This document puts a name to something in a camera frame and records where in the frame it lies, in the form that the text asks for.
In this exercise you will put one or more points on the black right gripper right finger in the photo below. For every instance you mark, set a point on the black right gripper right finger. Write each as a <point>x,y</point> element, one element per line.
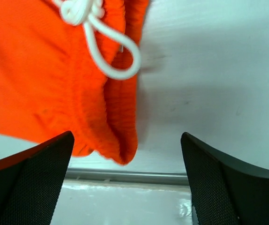
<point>225,190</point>

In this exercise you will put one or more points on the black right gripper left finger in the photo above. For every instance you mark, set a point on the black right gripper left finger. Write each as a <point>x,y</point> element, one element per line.
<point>31,180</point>

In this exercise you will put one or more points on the orange mesh shorts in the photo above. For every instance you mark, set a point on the orange mesh shorts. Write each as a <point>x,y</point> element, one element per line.
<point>72,65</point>

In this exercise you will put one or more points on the aluminium table edge rail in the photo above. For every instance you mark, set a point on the aluminium table edge rail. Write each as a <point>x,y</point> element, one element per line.
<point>177,179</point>

